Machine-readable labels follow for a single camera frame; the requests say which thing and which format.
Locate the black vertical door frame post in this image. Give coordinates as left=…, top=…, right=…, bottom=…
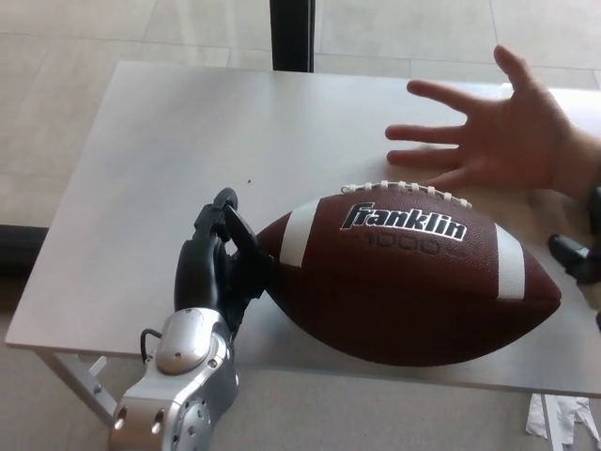
left=270, top=0, right=316, bottom=74

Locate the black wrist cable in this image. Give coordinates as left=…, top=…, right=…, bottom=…
left=139, top=328, right=163, bottom=366

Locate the person's bare hand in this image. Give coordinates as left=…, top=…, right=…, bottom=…
left=384, top=44, right=589, bottom=194

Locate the white metal table leg frame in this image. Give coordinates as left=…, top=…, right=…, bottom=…
left=39, top=350, right=124, bottom=431

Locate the white slim metal table leg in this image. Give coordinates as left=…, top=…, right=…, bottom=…
left=539, top=393, right=564, bottom=451

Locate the crumpled white paper scrap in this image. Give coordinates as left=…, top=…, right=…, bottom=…
left=524, top=393, right=592, bottom=445

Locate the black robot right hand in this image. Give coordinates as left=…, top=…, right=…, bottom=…
left=548, top=232, right=601, bottom=287

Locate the brown Franklin american football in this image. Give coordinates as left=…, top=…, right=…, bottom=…
left=255, top=179, right=563, bottom=378

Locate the person's bare forearm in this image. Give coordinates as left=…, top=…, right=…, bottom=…
left=576, top=122, right=601, bottom=198

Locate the dark wrist watch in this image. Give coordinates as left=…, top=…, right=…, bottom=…
left=585, top=184, right=601, bottom=223

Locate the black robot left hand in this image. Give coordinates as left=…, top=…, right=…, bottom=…
left=173, top=186, right=276, bottom=337

